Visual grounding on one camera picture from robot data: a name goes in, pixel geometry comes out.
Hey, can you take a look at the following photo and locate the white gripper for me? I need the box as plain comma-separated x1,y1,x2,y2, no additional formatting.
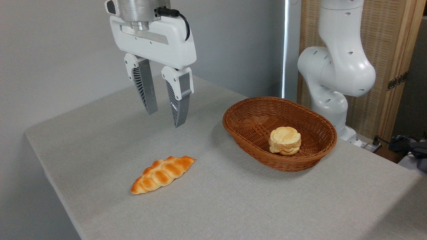
110,16,197,128

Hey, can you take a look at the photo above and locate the orange braided bread loaf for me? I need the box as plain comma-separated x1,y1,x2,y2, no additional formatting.
130,156,195,195

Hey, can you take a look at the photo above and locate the pale round flower bread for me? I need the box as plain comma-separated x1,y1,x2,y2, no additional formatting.
269,126,302,156

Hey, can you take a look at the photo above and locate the grey fabric table cover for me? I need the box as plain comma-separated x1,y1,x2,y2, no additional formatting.
24,74,422,240

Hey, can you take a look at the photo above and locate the brown oval wicker basket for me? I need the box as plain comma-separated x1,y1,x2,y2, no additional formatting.
223,97,338,172

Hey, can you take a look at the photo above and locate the white power strip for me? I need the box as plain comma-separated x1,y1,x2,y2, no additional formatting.
362,140,383,153

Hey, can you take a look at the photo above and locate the wooden framed rattan screen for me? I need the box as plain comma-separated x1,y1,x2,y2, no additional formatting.
297,0,427,144

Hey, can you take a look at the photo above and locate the dark metal screen hinge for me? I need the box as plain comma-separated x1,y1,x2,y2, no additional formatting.
387,71,408,91

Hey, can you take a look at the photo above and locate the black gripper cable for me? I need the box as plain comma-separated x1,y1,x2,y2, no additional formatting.
155,7,191,41

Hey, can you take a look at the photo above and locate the dark bundle of cables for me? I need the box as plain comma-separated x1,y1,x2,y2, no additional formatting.
374,133,427,173

